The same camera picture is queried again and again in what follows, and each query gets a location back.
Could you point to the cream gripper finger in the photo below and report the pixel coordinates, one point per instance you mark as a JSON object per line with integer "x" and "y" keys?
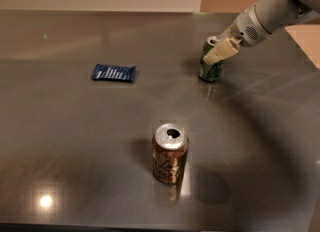
{"x": 222, "y": 49}
{"x": 227, "y": 33}

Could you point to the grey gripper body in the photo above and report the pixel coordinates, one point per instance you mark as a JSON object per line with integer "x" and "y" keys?
{"x": 245, "y": 28}

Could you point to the green soda can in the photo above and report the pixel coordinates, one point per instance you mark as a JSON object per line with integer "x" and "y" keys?
{"x": 210, "y": 73}

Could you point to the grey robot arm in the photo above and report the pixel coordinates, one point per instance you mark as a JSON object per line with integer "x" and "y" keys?
{"x": 277, "y": 14}

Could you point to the brown soda can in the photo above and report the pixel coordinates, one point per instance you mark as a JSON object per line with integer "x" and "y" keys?
{"x": 170, "y": 145}

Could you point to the blue snack packet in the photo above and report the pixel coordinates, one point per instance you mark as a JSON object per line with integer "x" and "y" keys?
{"x": 113, "y": 73}

